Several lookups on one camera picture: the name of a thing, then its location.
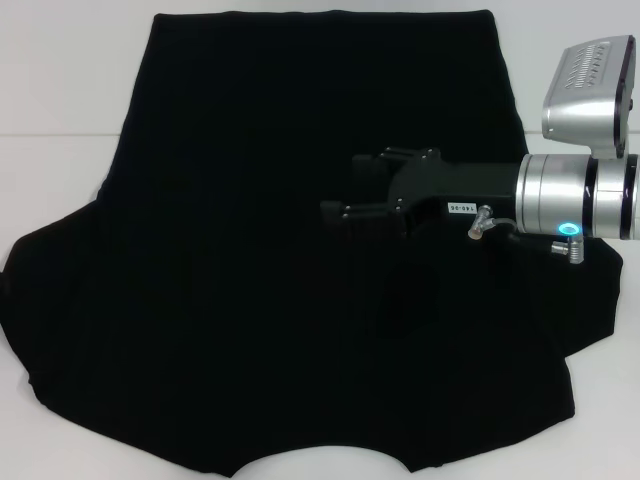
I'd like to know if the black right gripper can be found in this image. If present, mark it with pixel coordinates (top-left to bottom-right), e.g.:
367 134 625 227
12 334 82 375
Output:
319 146 520 234

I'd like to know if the black shirt with FREE print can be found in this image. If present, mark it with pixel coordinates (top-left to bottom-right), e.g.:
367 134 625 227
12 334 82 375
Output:
0 8 626 480

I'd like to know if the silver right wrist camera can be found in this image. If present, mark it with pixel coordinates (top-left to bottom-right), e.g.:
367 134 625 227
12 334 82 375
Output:
541 33 636 161

